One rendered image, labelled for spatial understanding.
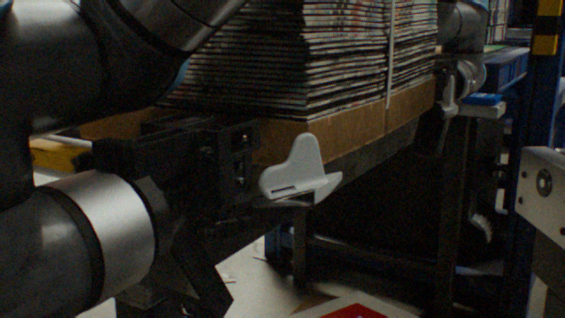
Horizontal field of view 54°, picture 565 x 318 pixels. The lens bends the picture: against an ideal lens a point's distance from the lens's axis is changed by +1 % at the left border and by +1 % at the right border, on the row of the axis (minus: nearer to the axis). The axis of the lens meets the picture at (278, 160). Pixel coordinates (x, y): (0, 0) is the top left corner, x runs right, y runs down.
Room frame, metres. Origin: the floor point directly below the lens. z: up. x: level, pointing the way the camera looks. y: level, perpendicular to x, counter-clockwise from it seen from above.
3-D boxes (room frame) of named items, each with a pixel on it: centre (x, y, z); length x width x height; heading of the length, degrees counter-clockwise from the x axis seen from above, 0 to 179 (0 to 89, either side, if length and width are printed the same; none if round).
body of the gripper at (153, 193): (0.37, 0.07, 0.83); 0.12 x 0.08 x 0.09; 149
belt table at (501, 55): (2.04, -0.52, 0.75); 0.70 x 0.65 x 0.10; 149
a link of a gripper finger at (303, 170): (0.43, -0.02, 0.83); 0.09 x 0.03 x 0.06; 122
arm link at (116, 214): (0.31, 0.11, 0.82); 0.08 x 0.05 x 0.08; 59
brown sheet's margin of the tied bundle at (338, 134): (0.59, 0.06, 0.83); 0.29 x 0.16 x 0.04; 59
